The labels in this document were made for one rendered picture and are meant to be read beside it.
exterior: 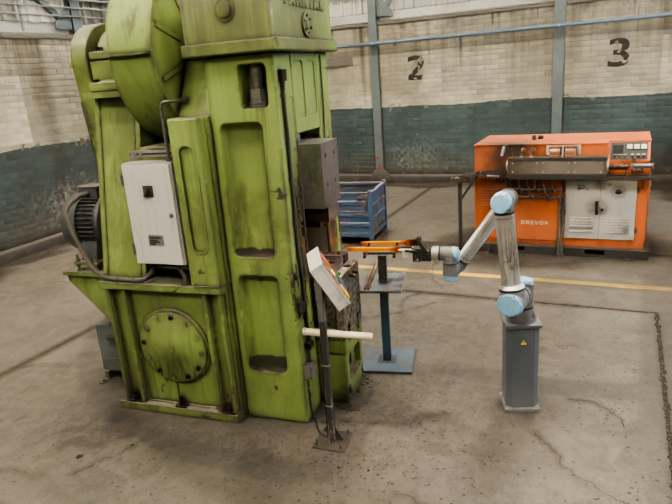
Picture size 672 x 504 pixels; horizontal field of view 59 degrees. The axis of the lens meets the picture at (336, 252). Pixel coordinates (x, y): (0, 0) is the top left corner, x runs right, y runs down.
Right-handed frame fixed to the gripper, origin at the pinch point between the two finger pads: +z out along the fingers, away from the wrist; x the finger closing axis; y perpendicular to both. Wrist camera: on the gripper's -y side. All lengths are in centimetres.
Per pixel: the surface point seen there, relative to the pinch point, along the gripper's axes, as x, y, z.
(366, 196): 356, 42, 128
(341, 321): -16, 46, 37
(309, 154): -18, -63, 50
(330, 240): 24, 3, 56
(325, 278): -73, -4, 24
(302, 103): -4, -92, 58
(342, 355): -15, 72, 38
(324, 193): -18, -39, 42
